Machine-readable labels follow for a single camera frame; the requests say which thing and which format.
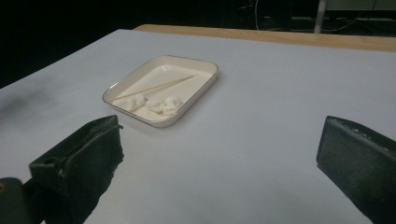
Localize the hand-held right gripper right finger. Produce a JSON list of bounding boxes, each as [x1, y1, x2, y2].
[[316, 116, 396, 224]]

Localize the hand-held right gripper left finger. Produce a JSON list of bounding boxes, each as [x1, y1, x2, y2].
[[29, 115, 124, 224]]

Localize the white marshmallow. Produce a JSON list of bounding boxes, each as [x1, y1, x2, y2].
[[121, 92, 148, 112], [145, 98, 165, 114], [162, 95, 184, 116]]

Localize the thin wooden skewer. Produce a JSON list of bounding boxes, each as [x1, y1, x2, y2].
[[112, 74, 198, 102]]

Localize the white rectangular tray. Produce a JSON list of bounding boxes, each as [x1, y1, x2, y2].
[[102, 55, 219, 129]]

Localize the white metal stand frame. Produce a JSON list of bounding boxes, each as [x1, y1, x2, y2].
[[313, 0, 396, 35]]

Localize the white cable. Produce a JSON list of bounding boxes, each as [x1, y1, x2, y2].
[[254, 0, 262, 31]]

